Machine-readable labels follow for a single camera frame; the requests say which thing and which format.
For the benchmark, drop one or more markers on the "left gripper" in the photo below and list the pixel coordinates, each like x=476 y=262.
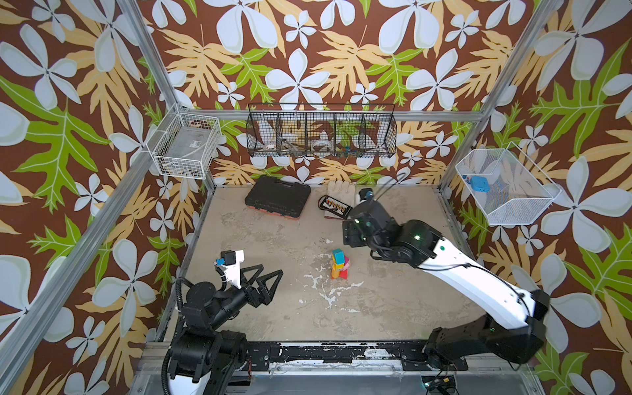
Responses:
x=256 y=299

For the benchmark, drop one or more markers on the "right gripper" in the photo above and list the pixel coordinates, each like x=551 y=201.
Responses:
x=353 y=233

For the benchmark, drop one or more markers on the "teal block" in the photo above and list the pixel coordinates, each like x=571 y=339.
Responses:
x=338 y=257

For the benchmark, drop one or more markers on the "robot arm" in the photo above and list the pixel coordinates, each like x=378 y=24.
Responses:
x=512 y=327

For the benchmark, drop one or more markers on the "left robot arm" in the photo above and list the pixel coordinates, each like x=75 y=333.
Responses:
x=202 y=358

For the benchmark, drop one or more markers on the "white work glove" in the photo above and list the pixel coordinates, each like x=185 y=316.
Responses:
x=343 y=191

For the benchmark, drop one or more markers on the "black and red tool case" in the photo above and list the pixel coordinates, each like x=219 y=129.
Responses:
x=274 y=196

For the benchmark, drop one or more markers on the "tape roll in basket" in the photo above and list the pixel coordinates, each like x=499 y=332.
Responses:
x=321 y=145

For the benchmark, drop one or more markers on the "blue object in basket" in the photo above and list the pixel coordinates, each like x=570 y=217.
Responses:
x=479 y=184

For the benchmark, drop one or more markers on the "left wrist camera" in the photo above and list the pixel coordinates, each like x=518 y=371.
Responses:
x=228 y=267

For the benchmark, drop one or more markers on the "black charging board with cables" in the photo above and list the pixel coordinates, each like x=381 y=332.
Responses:
x=334 y=207

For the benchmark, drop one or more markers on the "black wire basket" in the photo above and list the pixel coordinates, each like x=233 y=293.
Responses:
x=355 y=130

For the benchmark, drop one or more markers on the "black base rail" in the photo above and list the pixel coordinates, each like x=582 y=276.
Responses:
x=409 y=354

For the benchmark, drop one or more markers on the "white wire basket right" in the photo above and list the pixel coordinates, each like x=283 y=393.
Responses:
x=520 y=190

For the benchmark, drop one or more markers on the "white wire basket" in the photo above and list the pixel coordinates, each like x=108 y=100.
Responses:
x=520 y=190
x=184 y=143

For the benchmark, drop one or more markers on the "white wire basket left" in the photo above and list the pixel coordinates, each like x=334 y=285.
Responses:
x=184 y=143

